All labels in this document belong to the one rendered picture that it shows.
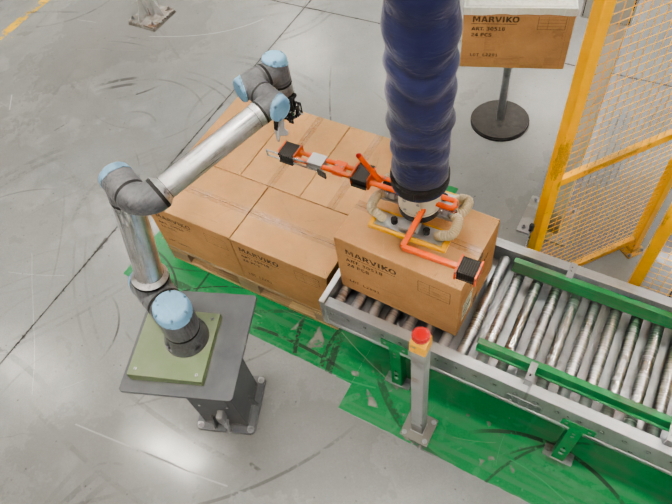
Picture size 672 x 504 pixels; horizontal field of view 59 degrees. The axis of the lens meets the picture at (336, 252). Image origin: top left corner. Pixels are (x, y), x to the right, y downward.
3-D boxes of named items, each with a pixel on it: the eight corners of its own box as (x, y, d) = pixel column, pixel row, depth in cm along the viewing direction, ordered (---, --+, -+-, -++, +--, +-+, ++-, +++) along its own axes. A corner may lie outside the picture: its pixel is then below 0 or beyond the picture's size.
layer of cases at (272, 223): (412, 190, 374) (411, 145, 341) (335, 317, 329) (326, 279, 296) (254, 137, 416) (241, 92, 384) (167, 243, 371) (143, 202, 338)
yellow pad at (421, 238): (454, 235, 239) (455, 228, 235) (445, 254, 235) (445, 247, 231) (377, 209, 251) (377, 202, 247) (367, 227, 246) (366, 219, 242)
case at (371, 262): (490, 270, 288) (500, 219, 256) (455, 336, 271) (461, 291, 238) (381, 225, 310) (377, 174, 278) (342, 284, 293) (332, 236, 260)
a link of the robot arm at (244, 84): (245, 91, 206) (274, 73, 210) (226, 75, 211) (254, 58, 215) (251, 111, 214) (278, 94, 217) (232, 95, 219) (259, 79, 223)
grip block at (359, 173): (377, 175, 248) (377, 165, 244) (367, 192, 244) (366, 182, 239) (359, 169, 251) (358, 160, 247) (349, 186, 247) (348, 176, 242)
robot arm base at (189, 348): (206, 356, 252) (201, 346, 244) (162, 358, 252) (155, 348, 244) (211, 317, 263) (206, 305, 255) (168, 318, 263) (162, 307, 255)
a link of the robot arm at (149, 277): (151, 321, 250) (107, 193, 192) (130, 295, 258) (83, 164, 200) (182, 303, 256) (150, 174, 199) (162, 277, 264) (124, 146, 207)
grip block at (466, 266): (483, 268, 217) (484, 261, 213) (474, 287, 213) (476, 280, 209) (461, 261, 220) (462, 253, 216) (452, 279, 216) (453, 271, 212)
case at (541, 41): (561, 27, 374) (575, -34, 342) (563, 69, 352) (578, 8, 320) (463, 26, 386) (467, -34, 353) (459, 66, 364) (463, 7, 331)
